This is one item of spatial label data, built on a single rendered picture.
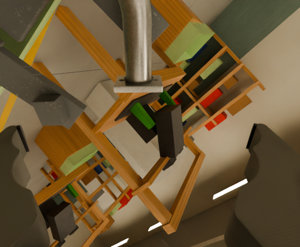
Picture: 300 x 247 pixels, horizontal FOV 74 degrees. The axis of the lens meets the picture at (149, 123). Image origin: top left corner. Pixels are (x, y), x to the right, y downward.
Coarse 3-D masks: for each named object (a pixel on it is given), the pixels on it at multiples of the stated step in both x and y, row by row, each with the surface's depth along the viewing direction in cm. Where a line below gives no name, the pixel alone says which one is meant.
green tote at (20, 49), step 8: (56, 0) 32; (48, 8) 32; (40, 16) 33; (48, 16) 34; (40, 24) 34; (0, 32) 36; (32, 32) 34; (40, 32) 35; (8, 40) 36; (24, 40) 35; (32, 40) 35; (8, 48) 36; (16, 48) 36; (24, 48) 35; (24, 56) 37; (0, 88) 39
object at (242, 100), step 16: (224, 48) 487; (208, 64) 513; (240, 64) 483; (192, 80) 547; (224, 80) 509; (256, 80) 483; (176, 96) 580; (192, 96) 562; (208, 96) 547; (240, 96) 504; (192, 112) 578; (224, 112) 576; (208, 128) 575
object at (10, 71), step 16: (0, 48) 23; (0, 64) 24; (16, 64) 23; (0, 80) 25; (16, 80) 25; (32, 80) 24; (48, 80) 25; (32, 96) 26; (48, 96) 25; (64, 96) 25; (48, 112) 24; (64, 112) 26; (80, 112) 26
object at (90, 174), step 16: (48, 160) 486; (96, 160) 581; (48, 176) 506; (80, 176) 511; (96, 176) 601; (112, 176) 577; (96, 192) 514; (112, 192) 602; (128, 192) 591; (80, 208) 506; (112, 208) 515; (96, 224) 484
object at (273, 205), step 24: (264, 144) 9; (264, 168) 8; (288, 168) 8; (240, 192) 7; (264, 192) 7; (288, 192) 7; (240, 216) 6; (264, 216) 6; (288, 216) 6; (240, 240) 6; (264, 240) 5; (288, 240) 5
